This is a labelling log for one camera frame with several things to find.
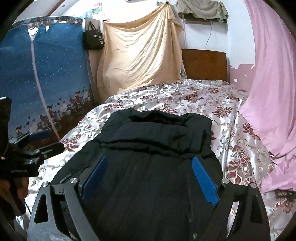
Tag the black tote bag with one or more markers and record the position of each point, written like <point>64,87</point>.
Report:
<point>92,38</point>

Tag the person's left hand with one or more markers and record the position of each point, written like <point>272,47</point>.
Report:
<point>21,185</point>

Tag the blue patterned wardrobe cover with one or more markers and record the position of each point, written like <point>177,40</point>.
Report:
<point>45,72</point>

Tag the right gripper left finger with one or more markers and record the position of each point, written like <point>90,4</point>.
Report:
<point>90,184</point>

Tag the yellow hanging cloth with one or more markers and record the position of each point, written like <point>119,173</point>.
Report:
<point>140,53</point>

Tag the brown wooden headboard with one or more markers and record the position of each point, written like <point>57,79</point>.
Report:
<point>205,64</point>

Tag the black padded jacket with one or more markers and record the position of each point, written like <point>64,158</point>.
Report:
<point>149,190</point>

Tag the pink curtain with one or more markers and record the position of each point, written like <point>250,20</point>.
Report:
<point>270,106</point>

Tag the olive hanging garment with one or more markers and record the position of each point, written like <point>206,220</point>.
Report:
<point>202,9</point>

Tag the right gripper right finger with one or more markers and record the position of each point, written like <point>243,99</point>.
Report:
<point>208,187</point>

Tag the floral satin bedspread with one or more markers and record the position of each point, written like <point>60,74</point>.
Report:
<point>244,212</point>

